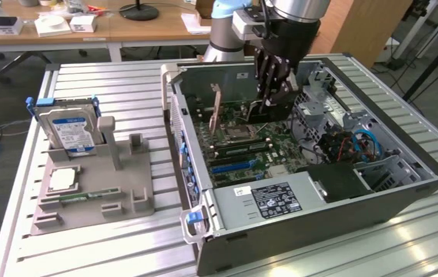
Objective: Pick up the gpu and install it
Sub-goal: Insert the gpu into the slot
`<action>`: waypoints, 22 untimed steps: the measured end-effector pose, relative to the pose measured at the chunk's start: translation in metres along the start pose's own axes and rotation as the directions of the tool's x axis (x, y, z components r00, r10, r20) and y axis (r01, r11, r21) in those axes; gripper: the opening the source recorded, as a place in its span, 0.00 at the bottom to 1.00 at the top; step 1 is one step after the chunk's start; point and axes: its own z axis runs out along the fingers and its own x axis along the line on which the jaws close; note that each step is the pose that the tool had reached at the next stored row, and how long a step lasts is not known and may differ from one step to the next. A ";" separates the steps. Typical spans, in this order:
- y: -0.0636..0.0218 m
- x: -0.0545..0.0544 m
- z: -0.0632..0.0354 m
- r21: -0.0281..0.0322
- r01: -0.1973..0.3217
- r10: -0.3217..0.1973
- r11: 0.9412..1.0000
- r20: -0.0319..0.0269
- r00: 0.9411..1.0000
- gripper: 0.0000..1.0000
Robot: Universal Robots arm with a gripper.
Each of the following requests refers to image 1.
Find black stand pole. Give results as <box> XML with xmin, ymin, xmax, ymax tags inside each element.
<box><xmin>400</xmin><ymin>27</ymin><xmax>438</xmax><ymax>102</ymax></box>

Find paper stack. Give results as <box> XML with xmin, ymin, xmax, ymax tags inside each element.
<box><xmin>180</xmin><ymin>13</ymin><xmax>212</xmax><ymax>35</ymax></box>

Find green motherboard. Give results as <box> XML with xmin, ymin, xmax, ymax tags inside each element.
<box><xmin>193</xmin><ymin>114</ymin><xmax>309</xmax><ymax>187</ymax></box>

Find metal disk bay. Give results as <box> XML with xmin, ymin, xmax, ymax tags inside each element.
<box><xmin>293</xmin><ymin>68</ymin><xmax>361</xmax><ymax>139</ymax></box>
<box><xmin>352</xmin><ymin>154</ymin><xmax>438</xmax><ymax>193</ymax></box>

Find white box black label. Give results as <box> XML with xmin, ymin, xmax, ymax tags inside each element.
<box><xmin>0</xmin><ymin>16</ymin><xmax>23</xmax><ymax>36</ymax></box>

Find green graphics card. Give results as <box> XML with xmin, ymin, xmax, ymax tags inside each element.
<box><xmin>206</xmin><ymin>83</ymin><xmax>295</xmax><ymax>137</ymax></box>

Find wooden cabinet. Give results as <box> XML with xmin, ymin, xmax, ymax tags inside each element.
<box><xmin>309</xmin><ymin>0</ymin><xmax>413</xmax><ymax>69</ymax></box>

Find blue expansion slot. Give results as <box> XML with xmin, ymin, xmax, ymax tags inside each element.
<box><xmin>209</xmin><ymin>160</ymin><xmax>256</xmax><ymax>174</ymax></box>

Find red disk wire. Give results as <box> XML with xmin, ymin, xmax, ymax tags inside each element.
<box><xmin>336</xmin><ymin>137</ymin><xmax>373</xmax><ymax>162</ymax></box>

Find grey parts rack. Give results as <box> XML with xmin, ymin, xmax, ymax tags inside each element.
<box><xmin>27</xmin><ymin>115</ymin><xmax>156</xmax><ymax>236</ymax></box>

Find blue disk wire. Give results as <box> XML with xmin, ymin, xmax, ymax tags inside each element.
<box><xmin>351</xmin><ymin>128</ymin><xmax>383</xmax><ymax>162</ymax></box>

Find grey power supply unit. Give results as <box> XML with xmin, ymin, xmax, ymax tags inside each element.
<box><xmin>212</xmin><ymin>173</ymin><xmax>327</xmax><ymax>230</ymax></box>

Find small white box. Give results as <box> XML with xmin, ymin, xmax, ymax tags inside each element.
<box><xmin>69</xmin><ymin>14</ymin><xmax>98</xmax><ymax>33</ymax></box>

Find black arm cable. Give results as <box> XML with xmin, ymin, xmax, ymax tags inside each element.
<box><xmin>259</xmin><ymin>0</ymin><xmax>273</xmax><ymax>40</ymax></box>

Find hard disk blue label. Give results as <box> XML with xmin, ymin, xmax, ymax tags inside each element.
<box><xmin>37</xmin><ymin>108</ymin><xmax>98</xmax><ymax>158</ymax></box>

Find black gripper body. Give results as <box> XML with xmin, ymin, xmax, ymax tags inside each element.
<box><xmin>259</xmin><ymin>16</ymin><xmax>323</xmax><ymax>63</ymax></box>

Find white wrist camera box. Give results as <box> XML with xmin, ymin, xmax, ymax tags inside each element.
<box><xmin>232</xmin><ymin>7</ymin><xmax>271</xmax><ymax>41</ymax></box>

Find wooden desk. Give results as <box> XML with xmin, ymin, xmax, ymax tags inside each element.
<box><xmin>0</xmin><ymin>0</ymin><xmax>319</xmax><ymax>63</ymax></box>

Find CPU socket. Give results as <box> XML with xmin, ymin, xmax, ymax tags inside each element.
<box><xmin>217</xmin><ymin>123</ymin><xmax>261</xmax><ymax>143</ymax></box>

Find silver chipset heatsink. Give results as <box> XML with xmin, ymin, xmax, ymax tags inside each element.
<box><xmin>267</xmin><ymin>166</ymin><xmax>293</xmax><ymax>177</ymax></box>

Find white small boxes on desk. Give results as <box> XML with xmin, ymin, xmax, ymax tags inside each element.
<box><xmin>34</xmin><ymin>14</ymin><xmax>68</xmax><ymax>38</ymax></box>

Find blue disk carrier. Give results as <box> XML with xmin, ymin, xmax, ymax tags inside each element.
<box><xmin>23</xmin><ymin>94</ymin><xmax>102</xmax><ymax>121</ymax></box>

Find black lamp base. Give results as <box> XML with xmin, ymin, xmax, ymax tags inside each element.
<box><xmin>118</xmin><ymin>0</ymin><xmax>160</xmax><ymax>21</ymax></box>

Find black open PC case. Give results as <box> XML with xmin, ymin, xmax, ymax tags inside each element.
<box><xmin>158</xmin><ymin>57</ymin><xmax>438</xmax><ymax>276</ymax></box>

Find green RAM stick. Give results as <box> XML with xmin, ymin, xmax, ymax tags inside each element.
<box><xmin>58</xmin><ymin>192</ymin><xmax>108</xmax><ymax>203</ymax></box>
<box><xmin>214</xmin><ymin>142</ymin><xmax>268</xmax><ymax>159</ymax></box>

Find silver CPU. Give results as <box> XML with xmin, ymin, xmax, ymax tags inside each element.
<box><xmin>47</xmin><ymin>168</ymin><xmax>80</xmax><ymax>192</ymax></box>

